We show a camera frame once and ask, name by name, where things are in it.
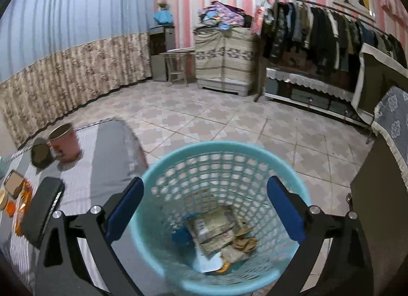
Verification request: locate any orange snack packet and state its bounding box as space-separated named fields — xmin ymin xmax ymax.
xmin=15 ymin=181 xmax=32 ymax=237

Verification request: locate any light blue plastic laundry basket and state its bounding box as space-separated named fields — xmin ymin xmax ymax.
xmin=130 ymin=141 xmax=310 ymax=295

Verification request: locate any water dispenser cabinet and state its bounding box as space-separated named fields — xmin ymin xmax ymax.
xmin=149 ymin=25 xmax=176 ymax=82

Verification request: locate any black ribbed foam pad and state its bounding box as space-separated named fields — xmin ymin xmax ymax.
xmin=21 ymin=177 xmax=65 ymax=249

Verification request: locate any clothes rack with dark garments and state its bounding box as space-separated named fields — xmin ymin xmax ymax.
xmin=260 ymin=0 xmax=407 ymax=98

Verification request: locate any pink metal-rimmed mug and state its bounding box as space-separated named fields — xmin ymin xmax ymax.
xmin=48 ymin=123 xmax=81 ymax=162

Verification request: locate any cloth-covered cabinet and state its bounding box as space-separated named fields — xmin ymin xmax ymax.
xmin=194 ymin=27 xmax=259 ymax=97

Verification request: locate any blue and floral curtain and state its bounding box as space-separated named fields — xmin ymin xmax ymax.
xmin=1 ymin=0 xmax=154 ymax=146

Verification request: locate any pile of colourful clothes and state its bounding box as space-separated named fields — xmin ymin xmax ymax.
xmin=196 ymin=2 xmax=253 ymax=30

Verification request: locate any low bench with lace cover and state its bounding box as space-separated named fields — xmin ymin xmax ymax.
xmin=263 ymin=68 xmax=367 ymax=127

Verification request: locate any grey striped table cloth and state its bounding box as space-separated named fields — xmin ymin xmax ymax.
xmin=1 ymin=118 xmax=171 ymax=295

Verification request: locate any dark round lid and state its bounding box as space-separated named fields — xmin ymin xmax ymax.
xmin=30 ymin=143 xmax=53 ymax=169

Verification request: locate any blue patterned fringed cloth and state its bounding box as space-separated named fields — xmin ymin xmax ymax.
xmin=371 ymin=86 xmax=408 ymax=188

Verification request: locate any beige cloth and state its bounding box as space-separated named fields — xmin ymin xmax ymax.
xmin=221 ymin=245 xmax=250 ymax=264

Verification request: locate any orange plastic lid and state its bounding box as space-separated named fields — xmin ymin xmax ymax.
xmin=5 ymin=201 xmax=16 ymax=218

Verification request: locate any printed paper package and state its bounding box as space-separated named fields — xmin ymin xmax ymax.
xmin=185 ymin=206 xmax=244 ymax=257

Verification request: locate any cream round lid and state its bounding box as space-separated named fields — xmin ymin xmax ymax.
xmin=0 ymin=188 xmax=8 ymax=210

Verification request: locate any blue bag on dispenser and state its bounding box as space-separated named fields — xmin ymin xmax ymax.
xmin=154 ymin=2 xmax=174 ymax=25

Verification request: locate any orange peel piece lower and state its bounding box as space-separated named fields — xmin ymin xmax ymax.
xmin=214 ymin=261 xmax=232 ymax=275

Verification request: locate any blue plastic wrapper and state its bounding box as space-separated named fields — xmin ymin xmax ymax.
xmin=172 ymin=226 xmax=193 ymax=246

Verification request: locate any dark cabinet at right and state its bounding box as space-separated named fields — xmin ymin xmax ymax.
xmin=351 ymin=136 xmax=408 ymax=295

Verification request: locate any brown rectangular tray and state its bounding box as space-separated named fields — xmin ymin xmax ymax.
xmin=4 ymin=170 xmax=25 ymax=199

